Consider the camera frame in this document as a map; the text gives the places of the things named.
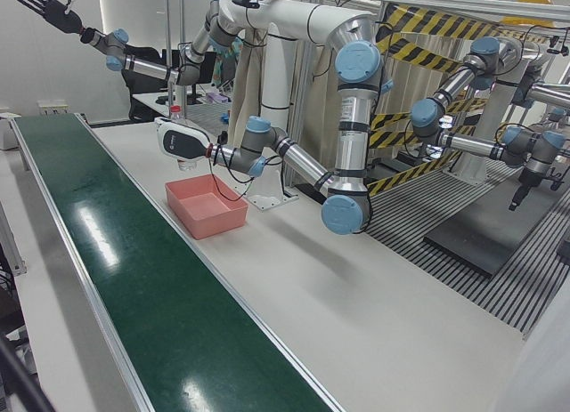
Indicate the white and grey robot hand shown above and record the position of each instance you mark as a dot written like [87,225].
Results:
[178,140]

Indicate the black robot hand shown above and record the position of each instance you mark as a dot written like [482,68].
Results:
[62,16]

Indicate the clear water bottle red cap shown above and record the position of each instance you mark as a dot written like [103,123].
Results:
[176,115]

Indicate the silver second robot arm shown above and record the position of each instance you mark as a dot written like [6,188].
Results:
[467,144]

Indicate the pink plastic basket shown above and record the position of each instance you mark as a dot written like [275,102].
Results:
[209,207]

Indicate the white desk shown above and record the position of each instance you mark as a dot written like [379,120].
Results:
[149,102]

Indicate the black office chair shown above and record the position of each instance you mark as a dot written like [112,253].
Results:
[142,105]

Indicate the purple box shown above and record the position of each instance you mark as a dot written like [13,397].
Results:
[218,98]

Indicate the small black monitor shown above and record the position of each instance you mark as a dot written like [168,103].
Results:
[204,76]

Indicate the beige curtain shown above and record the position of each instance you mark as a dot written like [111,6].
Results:
[245,96]

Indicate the teal patterned cloth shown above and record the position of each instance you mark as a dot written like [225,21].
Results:
[220,67]

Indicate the white power strip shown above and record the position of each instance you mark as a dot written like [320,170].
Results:
[51,108]

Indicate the white robot torso column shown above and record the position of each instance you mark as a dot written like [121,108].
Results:
[274,74]

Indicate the black tripod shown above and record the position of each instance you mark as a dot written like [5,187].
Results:
[18,376]

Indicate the yellow black striped barrier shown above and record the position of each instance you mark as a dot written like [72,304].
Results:
[445,22]

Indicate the black white striped floor mat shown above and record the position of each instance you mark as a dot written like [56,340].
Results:
[512,296]

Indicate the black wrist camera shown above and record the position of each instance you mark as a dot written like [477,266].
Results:
[221,139]

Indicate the aluminium frame post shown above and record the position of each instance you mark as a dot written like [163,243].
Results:
[169,29]

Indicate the green conveyor belt aluminium frame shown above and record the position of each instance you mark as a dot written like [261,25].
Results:
[156,318]

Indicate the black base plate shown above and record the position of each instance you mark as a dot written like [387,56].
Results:
[481,247]

